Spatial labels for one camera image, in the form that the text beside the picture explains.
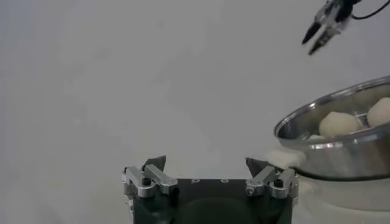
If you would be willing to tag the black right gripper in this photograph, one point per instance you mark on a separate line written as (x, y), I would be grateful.
(342, 10)

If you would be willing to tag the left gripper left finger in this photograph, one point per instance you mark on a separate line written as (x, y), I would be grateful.
(158, 178)

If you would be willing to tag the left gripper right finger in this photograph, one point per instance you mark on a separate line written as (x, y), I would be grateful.
(265, 179)

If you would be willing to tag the white steamed baozi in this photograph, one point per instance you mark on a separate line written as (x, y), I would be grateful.
(338, 123)
(380, 112)

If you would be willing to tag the perforated steel steamer basket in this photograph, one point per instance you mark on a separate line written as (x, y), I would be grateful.
(341, 158)

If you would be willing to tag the white electric cooker base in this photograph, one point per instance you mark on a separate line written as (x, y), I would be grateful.
(335, 198)

